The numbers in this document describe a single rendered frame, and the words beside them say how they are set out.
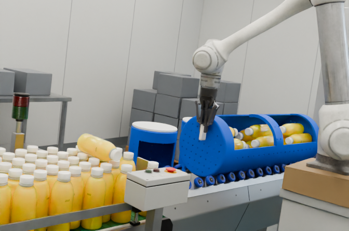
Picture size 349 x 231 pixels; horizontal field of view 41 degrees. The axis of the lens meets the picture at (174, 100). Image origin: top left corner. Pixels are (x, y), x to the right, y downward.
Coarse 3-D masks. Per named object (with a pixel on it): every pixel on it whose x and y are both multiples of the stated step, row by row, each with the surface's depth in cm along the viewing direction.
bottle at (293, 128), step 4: (284, 124) 258; (288, 124) 257; (292, 124) 260; (296, 124) 262; (300, 124) 265; (288, 128) 255; (292, 128) 257; (296, 128) 259; (300, 128) 263; (284, 132) 255; (288, 132) 256; (292, 132) 257; (296, 132) 260; (300, 132) 264
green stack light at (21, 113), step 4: (12, 108) 182; (16, 108) 181; (20, 108) 181; (24, 108) 182; (28, 108) 184; (12, 112) 182; (16, 112) 181; (20, 112) 181; (24, 112) 182; (28, 112) 184; (12, 116) 182; (16, 116) 181; (20, 116) 181; (24, 116) 182
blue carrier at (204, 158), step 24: (192, 120) 214; (216, 120) 205; (240, 120) 245; (264, 120) 234; (288, 120) 276; (312, 120) 263; (192, 144) 213; (216, 144) 203; (288, 144) 237; (312, 144) 255; (192, 168) 213; (216, 168) 203; (240, 168) 216
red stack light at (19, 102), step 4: (16, 96) 181; (12, 100) 183; (16, 100) 180; (20, 100) 180; (24, 100) 181; (28, 100) 183; (12, 104) 182; (16, 104) 180; (20, 104) 181; (24, 104) 181; (28, 104) 183
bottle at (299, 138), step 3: (291, 135) 256; (294, 135) 255; (297, 135) 256; (300, 135) 257; (303, 135) 259; (306, 135) 261; (309, 135) 263; (294, 138) 254; (297, 138) 254; (300, 138) 256; (303, 138) 258; (306, 138) 260; (309, 138) 262; (294, 141) 254; (297, 141) 254; (300, 141) 255; (303, 141) 258; (306, 141) 260; (309, 141) 262
